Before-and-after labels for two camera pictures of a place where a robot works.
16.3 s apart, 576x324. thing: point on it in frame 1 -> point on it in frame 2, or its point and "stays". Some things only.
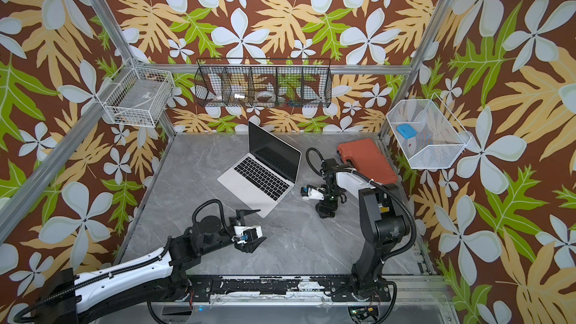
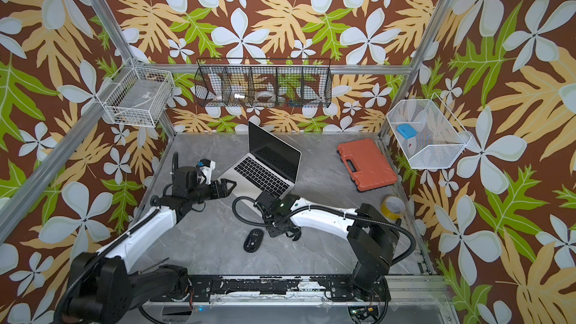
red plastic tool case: [369, 160] stays
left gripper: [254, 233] -> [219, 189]
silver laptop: [264, 177] stays
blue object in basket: [406, 130] stays
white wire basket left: [138, 97] stays
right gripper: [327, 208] -> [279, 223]
